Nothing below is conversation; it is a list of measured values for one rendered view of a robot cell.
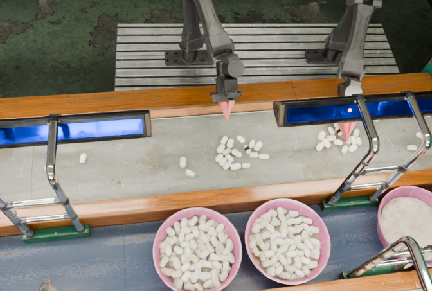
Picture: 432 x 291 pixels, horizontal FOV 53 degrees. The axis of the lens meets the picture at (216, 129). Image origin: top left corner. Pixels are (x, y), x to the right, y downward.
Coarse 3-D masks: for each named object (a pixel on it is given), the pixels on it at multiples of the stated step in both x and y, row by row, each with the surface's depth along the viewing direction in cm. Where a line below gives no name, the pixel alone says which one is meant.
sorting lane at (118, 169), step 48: (96, 144) 148; (144, 144) 150; (192, 144) 151; (240, 144) 153; (288, 144) 155; (384, 144) 158; (0, 192) 136; (48, 192) 138; (96, 192) 139; (144, 192) 141
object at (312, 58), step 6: (306, 54) 185; (312, 54) 186; (318, 54) 186; (324, 54) 184; (330, 54) 181; (336, 54) 181; (342, 54) 187; (312, 60) 184; (318, 60) 184; (324, 60) 184; (330, 60) 184; (336, 60) 185
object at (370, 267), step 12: (408, 240) 101; (384, 252) 112; (396, 252) 109; (408, 252) 114; (420, 252) 98; (372, 264) 119; (384, 264) 124; (396, 264) 125; (408, 264) 128; (420, 264) 97; (348, 276) 134; (360, 276) 135; (420, 276) 97
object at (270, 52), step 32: (128, 32) 184; (160, 32) 186; (256, 32) 191; (288, 32) 193; (320, 32) 194; (384, 32) 198; (128, 64) 176; (160, 64) 177; (256, 64) 182; (288, 64) 183; (320, 64) 184; (384, 64) 188
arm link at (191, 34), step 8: (184, 0) 151; (192, 0) 151; (184, 8) 156; (192, 8) 154; (184, 16) 159; (192, 16) 156; (184, 24) 162; (192, 24) 159; (184, 32) 163; (192, 32) 162; (200, 32) 164; (184, 40) 166; (192, 40) 164; (200, 40) 166; (192, 48) 167; (200, 48) 170
